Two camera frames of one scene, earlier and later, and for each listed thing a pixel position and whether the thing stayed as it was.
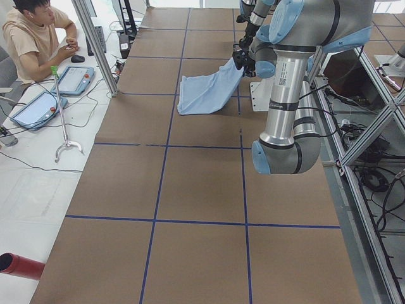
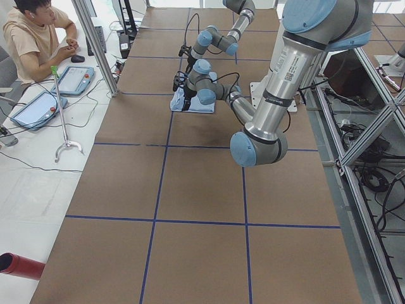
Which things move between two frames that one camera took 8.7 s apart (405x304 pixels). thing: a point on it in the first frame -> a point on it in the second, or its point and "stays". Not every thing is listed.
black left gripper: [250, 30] -> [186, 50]
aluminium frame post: [97, 46] stays
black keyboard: [99, 32] stays
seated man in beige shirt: [38, 35] stays
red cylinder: [14, 264] stays
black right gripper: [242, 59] -> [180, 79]
